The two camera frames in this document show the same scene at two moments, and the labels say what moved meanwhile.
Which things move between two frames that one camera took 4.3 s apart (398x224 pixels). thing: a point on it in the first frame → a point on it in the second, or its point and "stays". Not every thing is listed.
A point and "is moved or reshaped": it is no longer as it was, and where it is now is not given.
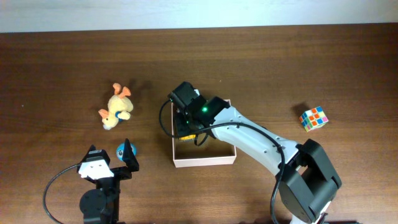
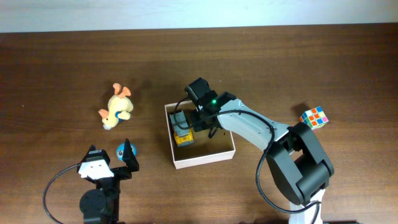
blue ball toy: (120, 150) stays
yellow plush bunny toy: (120, 105) stays
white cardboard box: (229, 102) is moved or reshaped
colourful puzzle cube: (314, 118) stays
